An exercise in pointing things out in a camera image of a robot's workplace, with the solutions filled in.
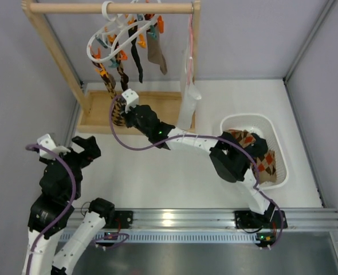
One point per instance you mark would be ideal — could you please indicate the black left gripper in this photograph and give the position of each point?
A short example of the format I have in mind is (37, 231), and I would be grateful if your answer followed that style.
(79, 154)

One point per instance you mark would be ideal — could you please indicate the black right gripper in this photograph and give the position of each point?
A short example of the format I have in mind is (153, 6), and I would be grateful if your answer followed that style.
(133, 115)

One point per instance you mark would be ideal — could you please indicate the tan brown argyle sock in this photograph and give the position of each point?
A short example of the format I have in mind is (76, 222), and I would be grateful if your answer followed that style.
(110, 85)

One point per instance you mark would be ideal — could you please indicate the white plastic clip hanger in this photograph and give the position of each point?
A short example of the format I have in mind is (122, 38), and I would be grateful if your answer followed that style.
(114, 31)

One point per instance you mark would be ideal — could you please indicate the black sock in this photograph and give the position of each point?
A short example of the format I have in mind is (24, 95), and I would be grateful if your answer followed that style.
(135, 54)

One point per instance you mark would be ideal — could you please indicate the orange brown argyle sock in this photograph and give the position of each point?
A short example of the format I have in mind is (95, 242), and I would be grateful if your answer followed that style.
(124, 79)

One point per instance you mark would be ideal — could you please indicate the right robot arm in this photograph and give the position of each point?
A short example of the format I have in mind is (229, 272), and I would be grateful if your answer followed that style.
(233, 162)

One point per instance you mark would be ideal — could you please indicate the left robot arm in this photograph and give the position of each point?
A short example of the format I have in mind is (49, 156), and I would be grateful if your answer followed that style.
(50, 213)

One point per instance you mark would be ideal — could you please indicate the taupe sock on hanger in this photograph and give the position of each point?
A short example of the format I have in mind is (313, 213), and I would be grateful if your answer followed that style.
(155, 54)

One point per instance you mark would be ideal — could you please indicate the pink hanger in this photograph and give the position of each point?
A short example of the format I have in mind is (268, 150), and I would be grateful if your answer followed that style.
(190, 50)

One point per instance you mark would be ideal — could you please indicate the socks pile in basket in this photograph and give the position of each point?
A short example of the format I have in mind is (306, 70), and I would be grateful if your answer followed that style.
(257, 147)

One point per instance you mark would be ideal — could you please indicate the wooden clothes rack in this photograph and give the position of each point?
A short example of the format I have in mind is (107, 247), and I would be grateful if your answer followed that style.
(91, 118)

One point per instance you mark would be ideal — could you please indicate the white hanging garment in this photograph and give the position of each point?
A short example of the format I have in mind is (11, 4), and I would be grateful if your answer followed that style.
(190, 96)

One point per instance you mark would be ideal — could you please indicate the white plastic basket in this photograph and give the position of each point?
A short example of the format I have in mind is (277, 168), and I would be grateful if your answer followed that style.
(265, 129)

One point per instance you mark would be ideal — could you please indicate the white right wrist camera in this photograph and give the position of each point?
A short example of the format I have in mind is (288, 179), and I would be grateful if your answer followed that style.
(131, 99)

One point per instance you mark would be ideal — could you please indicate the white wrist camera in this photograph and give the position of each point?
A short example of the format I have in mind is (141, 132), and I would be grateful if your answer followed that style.
(131, 99)
(47, 141)

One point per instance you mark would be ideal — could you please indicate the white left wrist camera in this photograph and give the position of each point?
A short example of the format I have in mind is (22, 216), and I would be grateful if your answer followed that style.
(47, 141)

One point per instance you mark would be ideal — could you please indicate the aluminium mounting rail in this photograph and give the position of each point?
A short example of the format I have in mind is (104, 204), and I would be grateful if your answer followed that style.
(198, 225)

